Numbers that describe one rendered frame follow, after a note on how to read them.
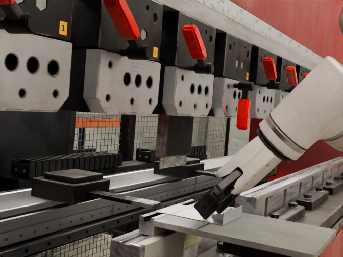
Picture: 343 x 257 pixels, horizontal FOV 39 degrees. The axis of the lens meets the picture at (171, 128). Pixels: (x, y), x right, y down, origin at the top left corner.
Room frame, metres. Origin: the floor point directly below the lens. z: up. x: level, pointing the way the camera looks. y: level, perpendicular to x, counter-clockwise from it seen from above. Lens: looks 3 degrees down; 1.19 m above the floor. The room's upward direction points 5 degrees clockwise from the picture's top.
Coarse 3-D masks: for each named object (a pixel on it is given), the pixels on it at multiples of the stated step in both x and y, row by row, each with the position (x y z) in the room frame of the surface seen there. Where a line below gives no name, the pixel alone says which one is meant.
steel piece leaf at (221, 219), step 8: (192, 208) 0.89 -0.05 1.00; (240, 208) 0.85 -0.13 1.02; (184, 216) 0.82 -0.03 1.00; (192, 216) 0.82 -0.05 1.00; (200, 216) 0.83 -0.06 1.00; (216, 216) 0.84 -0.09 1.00; (224, 216) 0.78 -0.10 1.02; (232, 216) 0.82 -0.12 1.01; (240, 216) 0.85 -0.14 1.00; (216, 224) 0.79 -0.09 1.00; (224, 224) 0.79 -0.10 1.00
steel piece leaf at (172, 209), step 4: (176, 204) 0.91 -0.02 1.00; (180, 204) 0.91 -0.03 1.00; (164, 208) 0.87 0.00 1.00; (168, 208) 0.87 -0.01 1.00; (172, 208) 0.88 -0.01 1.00; (176, 208) 0.88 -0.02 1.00; (180, 208) 0.88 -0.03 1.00; (184, 208) 0.88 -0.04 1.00; (188, 208) 0.89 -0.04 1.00; (160, 212) 0.84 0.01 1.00; (164, 212) 0.84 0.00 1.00; (168, 212) 0.84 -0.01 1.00; (172, 212) 0.84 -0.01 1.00; (176, 212) 0.85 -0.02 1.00
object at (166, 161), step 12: (168, 120) 0.82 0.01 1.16; (180, 120) 0.86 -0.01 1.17; (192, 120) 0.91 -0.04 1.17; (168, 132) 0.83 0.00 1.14; (180, 132) 0.86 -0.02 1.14; (192, 132) 0.91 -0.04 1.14; (156, 144) 0.83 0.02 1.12; (168, 144) 0.83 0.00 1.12; (180, 144) 0.87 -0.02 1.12; (156, 156) 0.83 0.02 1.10; (168, 156) 0.83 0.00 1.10; (180, 156) 0.89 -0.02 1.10
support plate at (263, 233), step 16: (160, 224) 0.78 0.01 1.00; (176, 224) 0.77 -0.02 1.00; (192, 224) 0.77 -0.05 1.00; (240, 224) 0.80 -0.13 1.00; (256, 224) 0.81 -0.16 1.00; (272, 224) 0.82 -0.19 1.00; (288, 224) 0.83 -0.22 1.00; (304, 224) 0.84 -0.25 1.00; (224, 240) 0.72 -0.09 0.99; (240, 240) 0.71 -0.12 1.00; (256, 240) 0.71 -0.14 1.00; (272, 240) 0.72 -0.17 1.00; (288, 240) 0.72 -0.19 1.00; (304, 240) 0.73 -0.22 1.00; (320, 240) 0.74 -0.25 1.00; (304, 256) 0.67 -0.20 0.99
